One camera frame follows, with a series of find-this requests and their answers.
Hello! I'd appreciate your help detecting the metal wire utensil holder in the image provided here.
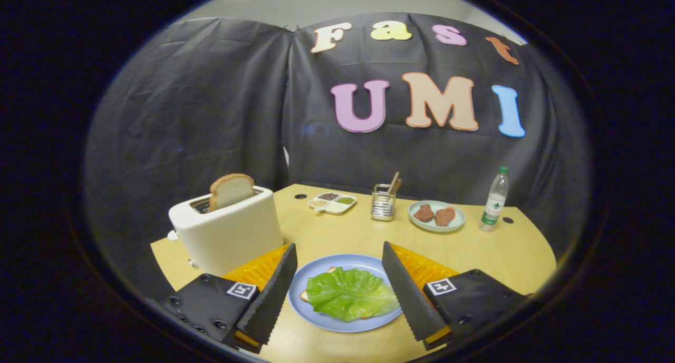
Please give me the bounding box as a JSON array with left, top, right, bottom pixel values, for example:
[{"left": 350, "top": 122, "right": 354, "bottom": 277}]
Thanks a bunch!
[{"left": 371, "top": 184, "right": 397, "bottom": 222}]

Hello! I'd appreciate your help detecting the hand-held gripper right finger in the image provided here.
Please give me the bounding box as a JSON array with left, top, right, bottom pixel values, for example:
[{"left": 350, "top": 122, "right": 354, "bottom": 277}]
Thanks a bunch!
[{"left": 381, "top": 241, "right": 528, "bottom": 351}]

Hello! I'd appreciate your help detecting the light blue plate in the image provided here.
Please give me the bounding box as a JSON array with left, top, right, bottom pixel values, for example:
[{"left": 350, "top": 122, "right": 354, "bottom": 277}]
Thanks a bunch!
[{"left": 288, "top": 254, "right": 404, "bottom": 333}]

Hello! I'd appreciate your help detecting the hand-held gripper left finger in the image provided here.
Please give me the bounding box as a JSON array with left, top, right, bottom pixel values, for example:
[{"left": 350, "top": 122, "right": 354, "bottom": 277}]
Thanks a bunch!
[{"left": 158, "top": 242, "right": 298, "bottom": 355}]

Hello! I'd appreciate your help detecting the green lettuce leaf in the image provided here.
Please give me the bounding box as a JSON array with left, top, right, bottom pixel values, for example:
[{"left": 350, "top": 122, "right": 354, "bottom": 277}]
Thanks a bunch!
[{"left": 306, "top": 266, "right": 400, "bottom": 322}]

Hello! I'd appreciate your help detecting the bread slice in toaster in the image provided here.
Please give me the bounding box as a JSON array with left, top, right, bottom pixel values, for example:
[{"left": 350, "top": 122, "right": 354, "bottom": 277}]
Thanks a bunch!
[{"left": 209, "top": 174, "right": 255, "bottom": 212}]

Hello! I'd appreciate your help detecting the clear plastic water bottle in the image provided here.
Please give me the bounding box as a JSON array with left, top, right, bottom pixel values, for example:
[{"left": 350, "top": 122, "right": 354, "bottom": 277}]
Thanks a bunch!
[{"left": 479, "top": 166, "right": 509, "bottom": 233}]

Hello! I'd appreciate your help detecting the white toaster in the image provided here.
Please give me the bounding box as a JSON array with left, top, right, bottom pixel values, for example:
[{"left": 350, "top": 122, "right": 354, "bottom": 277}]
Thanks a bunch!
[{"left": 168, "top": 186, "right": 284, "bottom": 278}]

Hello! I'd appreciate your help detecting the white divided condiment dish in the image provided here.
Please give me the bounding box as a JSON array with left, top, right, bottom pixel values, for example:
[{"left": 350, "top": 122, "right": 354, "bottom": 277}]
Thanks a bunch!
[{"left": 308, "top": 192, "right": 358, "bottom": 215}]

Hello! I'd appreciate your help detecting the pale green plate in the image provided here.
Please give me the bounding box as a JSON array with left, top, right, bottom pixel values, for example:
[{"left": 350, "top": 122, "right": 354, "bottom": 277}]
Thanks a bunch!
[{"left": 408, "top": 200, "right": 467, "bottom": 233}]

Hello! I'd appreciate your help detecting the bread slice under lettuce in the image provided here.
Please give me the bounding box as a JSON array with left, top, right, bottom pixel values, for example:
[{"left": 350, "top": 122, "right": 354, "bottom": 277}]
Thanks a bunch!
[{"left": 300, "top": 266, "right": 370, "bottom": 321}]

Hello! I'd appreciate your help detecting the black backdrop cloth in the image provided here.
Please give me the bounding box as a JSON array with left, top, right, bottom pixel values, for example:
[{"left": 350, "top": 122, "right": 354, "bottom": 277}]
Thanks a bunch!
[{"left": 84, "top": 12, "right": 591, "bottom": 300}]

